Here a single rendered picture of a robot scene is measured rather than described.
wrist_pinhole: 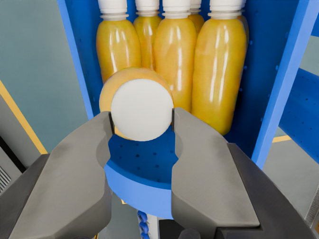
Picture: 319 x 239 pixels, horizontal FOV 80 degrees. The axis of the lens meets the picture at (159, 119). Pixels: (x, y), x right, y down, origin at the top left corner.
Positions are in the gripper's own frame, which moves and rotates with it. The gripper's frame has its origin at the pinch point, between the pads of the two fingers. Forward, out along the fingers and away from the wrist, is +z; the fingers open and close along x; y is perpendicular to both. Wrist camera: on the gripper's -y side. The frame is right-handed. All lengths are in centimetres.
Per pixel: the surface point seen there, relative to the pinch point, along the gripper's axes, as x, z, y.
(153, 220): -1, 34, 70
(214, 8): 8.7, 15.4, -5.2
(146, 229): -4, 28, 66
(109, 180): -6.0, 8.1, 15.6
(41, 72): -76, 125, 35
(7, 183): -118, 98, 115
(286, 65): 12.6, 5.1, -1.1
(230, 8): 10.3, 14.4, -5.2
